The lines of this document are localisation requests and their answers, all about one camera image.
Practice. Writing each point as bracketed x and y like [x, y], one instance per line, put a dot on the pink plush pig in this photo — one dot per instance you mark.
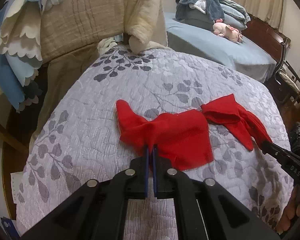
[226, 31]

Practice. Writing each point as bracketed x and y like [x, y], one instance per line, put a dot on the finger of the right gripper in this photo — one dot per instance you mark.
[273, 149]

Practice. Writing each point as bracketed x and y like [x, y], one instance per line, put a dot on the blue and white packet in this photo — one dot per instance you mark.
[9, 228]

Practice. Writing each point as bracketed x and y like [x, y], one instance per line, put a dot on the person's right hand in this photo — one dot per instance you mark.
[291, 209]

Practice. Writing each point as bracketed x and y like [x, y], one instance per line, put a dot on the white small box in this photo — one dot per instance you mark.
[16, 179]

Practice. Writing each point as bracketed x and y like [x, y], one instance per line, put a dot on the red cloth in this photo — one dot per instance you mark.
[183, 138]

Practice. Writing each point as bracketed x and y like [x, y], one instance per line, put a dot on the pile of folded clothes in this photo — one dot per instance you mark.
[205, 13]

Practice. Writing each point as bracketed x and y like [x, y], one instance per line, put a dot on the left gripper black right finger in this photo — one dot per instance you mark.
[170, 183]

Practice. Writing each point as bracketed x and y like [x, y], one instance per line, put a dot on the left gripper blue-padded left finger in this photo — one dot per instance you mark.
[131, 183]

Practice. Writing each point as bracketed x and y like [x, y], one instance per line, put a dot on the beige quilted blanket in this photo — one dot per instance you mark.
[71, 31]

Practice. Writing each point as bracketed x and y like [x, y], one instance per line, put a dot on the dark wooden headboard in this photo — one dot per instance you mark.
[266, 37]

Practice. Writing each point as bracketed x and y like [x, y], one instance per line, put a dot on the grey leaf-pattern quilt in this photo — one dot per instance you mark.
[79, 139]

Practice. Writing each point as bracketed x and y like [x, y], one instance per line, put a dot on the blue and white felt cloth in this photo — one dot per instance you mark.
[20, 49]

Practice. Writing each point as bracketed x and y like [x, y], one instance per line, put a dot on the blue bed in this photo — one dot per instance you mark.
[247, 57]

